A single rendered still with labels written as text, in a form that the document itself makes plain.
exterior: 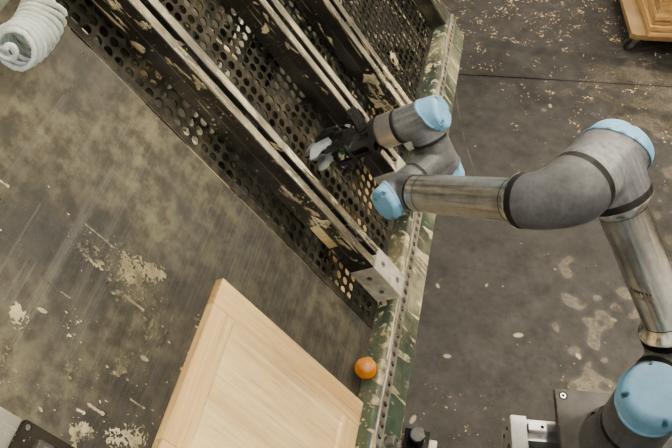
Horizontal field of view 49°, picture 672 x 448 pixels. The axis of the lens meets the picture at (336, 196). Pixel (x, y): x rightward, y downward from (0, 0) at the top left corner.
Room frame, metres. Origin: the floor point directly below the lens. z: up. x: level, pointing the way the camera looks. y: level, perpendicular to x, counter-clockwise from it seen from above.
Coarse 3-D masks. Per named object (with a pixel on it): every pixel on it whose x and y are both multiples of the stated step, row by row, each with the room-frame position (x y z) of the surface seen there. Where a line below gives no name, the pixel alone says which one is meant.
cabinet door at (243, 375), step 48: (240, 336) 0.71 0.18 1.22; (288, 336) 0.77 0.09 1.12; (192, 384) 0.58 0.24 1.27; (240, 384) 0.63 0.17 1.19; (288, 384) 0.68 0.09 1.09; (336, 384) 0.73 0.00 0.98; (192, 432) 0.51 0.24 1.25; (240, 432) 0.55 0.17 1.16; (288, 432) 0.59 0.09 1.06; (336, 432) 0.64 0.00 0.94
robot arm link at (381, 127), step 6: (384, 114) 1.15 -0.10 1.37; (378, 120) 1.14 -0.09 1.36; (384, 120) 1.13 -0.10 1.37; (378, 126) 1.13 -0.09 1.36; (384, 126) 1.12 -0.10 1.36; (378, 132) 1.12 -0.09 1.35; (384, 132) 1.11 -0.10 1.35; (390, 132) 1.11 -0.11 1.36; (378, 138) 1.11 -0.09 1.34; (384, 138) 1.11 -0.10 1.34; (390, 138) 1.11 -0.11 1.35; (384, 144) 1.11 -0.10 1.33; (390, 144) 1.11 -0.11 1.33; (396, 144) 1.11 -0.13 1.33
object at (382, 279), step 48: (96, 0) 1.11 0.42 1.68; (144, 0) 1.14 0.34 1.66; (144, 48) 1.10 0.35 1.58; (192, 48) 1.12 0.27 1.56; (192, 96) 1.08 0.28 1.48; (240, 96) 1.12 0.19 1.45; (240, 144) 1.06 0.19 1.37; (288, 192) 1.05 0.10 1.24; (336, 240) 1.02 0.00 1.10; (384, 288) 1.00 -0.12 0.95
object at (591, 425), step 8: (600, 408) 0.63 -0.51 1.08; (592, 416) 0.61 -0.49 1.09; (600, 416) 0.60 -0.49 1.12; (584, 424) 0.61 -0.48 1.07; (592, 424) 0.59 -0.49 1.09; (600, 424) 0.58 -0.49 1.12; (584, 432) 0.59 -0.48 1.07; (592, 432) 0.58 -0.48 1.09; (600, 432) 0.57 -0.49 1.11; (584, 440) 0.58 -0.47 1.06; (592, 440) 0.57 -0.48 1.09; (600, 440) 0.56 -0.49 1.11; (608, 440) 0.55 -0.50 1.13
